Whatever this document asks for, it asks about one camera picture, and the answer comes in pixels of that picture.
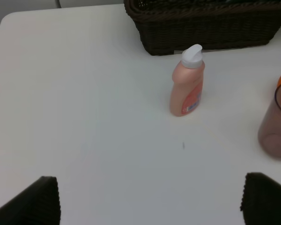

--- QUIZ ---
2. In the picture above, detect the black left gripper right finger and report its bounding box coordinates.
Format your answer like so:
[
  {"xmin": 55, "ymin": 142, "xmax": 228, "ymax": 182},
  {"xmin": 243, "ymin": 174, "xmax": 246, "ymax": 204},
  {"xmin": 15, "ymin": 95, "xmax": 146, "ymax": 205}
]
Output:
[{"xmin": 240, "ymin": 172, "xmax": 281, "ymax": 225}]

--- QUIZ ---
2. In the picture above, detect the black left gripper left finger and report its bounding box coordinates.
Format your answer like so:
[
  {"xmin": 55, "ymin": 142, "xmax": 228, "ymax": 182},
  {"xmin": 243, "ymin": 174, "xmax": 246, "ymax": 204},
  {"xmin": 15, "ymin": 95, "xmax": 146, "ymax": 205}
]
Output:
[{"xmin": 0, "ymin": 176, "xmax": 61, "ymax": 225}]

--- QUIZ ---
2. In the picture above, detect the translucent purple plastic cup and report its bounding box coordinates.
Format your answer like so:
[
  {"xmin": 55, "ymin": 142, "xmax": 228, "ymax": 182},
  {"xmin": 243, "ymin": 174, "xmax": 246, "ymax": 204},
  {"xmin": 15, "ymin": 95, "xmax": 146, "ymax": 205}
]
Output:
[{"xmin": 258, "ymin": 85, "xmax": 281, "ymax": 158}]

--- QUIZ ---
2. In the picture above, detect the pink bottle white cap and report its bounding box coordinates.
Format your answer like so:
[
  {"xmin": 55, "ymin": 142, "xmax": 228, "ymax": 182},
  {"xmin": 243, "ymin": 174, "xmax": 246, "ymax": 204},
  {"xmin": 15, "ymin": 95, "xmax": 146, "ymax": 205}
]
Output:
[{"xmin": 170, "ymin": 44, "xmax": 205, "ymax": 117}]

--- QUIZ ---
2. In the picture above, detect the dark brown wicker basket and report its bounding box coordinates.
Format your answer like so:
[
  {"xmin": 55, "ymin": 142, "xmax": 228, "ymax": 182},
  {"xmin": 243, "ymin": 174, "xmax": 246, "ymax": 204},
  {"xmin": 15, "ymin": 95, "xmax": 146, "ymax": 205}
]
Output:
[{"xmin": 124, "ymin": 0, "xmax": 281, "ymax": 56}]

